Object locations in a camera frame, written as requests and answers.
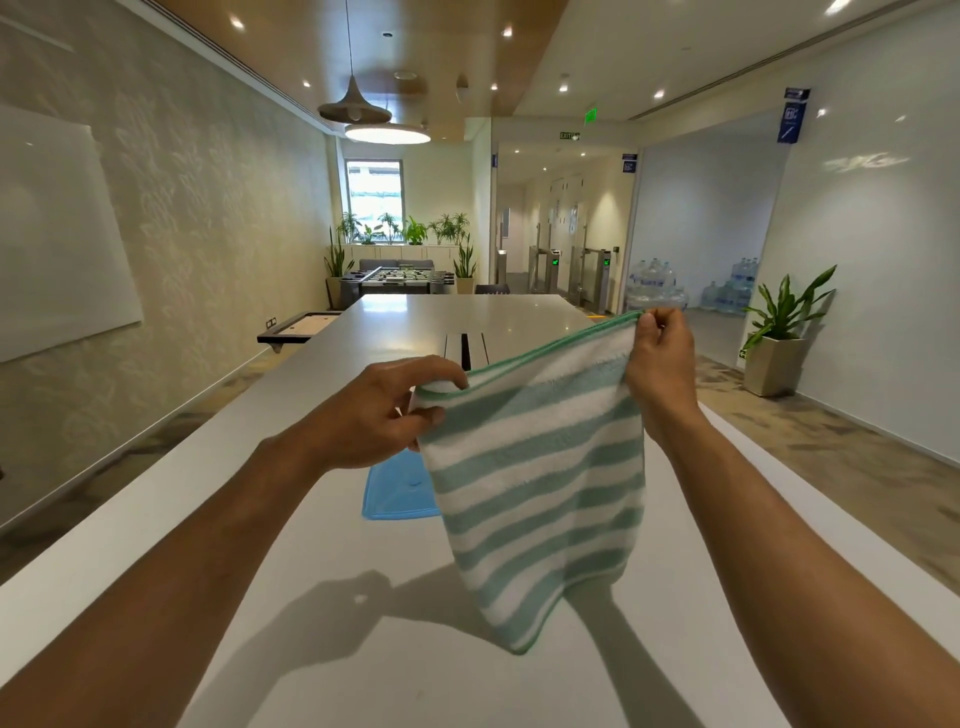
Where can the black framed game board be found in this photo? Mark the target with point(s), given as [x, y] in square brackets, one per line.
[300, 328]

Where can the window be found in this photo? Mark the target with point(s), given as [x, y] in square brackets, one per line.
[373, 195]

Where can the green white striped towel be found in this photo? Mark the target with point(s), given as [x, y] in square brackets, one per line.
[540, 480]

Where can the foosball table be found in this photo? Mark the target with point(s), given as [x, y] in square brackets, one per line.
[397, 279]

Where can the large blue wall sign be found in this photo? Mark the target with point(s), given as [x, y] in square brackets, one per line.
[793, 120]

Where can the green hanging exit sign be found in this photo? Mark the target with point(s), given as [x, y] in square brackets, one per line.
[590, 116]

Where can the person's right thumb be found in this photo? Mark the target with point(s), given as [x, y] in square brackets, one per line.
[645, 341]

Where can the group of water jugs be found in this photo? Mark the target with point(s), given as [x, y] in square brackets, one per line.
[731, 289]
[654, 285]

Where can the round flat ceiling lamp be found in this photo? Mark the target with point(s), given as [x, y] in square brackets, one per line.
[387, 133]

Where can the person's left thumb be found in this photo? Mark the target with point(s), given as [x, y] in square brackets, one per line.
[420, 427]

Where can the tall potted plant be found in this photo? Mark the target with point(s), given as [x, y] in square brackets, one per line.
[465, 270]
[337, 274]

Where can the metal turnstile gates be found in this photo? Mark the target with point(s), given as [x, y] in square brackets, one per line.
[592, 274]

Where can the brown cone pendant lamp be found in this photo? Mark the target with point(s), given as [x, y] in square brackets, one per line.
[352, 105]

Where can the white wall board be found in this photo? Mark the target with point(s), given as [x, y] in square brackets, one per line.
[52, 240]

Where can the person's left hand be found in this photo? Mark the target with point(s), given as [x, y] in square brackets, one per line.
[352, 420]

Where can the black chair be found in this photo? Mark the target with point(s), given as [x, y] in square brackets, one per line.
[491, 289]

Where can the blue cloth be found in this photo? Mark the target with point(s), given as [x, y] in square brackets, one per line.
[397, 487]

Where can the person's right forearm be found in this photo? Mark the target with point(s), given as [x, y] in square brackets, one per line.
[787, 585]

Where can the person's left forearm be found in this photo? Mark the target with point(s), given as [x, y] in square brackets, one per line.
[172, 585]

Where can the row of green plants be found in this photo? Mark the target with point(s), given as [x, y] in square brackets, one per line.
[412, 231]

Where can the person's right hand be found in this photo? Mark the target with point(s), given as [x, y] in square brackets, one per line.
[664, 375]

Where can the grey sofa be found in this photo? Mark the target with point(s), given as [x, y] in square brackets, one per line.
[375, 264]

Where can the small blue wall sign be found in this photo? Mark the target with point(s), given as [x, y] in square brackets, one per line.
[629, 163]

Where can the potted plant in beige planter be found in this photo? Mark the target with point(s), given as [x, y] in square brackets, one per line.
[776, 345]

